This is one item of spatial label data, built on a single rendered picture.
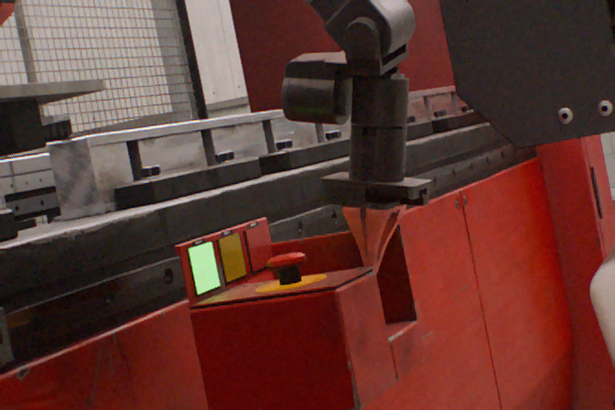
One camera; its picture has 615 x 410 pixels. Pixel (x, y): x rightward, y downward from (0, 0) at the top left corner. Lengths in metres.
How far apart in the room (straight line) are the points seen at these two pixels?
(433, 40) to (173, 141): 1.53
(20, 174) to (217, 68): 7.23
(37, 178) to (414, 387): 0.68
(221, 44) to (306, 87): 7.73
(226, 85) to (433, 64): 5.94
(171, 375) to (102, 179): 0.28
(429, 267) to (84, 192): 0.82
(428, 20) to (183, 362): 1.88
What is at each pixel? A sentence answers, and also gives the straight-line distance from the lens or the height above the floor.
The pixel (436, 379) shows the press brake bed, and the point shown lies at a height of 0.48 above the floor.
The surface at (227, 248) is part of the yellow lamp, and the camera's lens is 1.28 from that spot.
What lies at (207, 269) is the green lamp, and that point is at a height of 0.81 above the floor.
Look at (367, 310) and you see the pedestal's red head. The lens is 1.20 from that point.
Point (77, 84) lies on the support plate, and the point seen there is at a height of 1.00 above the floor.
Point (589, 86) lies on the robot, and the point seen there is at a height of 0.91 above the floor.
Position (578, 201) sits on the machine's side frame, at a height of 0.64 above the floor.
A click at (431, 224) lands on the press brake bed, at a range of 2.19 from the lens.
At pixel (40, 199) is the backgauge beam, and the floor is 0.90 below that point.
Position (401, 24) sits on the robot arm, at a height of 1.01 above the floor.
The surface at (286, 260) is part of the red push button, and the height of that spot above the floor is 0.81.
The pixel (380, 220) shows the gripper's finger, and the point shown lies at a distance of 1.24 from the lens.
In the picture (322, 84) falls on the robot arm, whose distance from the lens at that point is 1.26.
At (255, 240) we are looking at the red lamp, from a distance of 1.34.
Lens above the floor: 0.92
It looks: 3 degrees down
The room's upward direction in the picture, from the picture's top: 11 degrees counter-clockwise
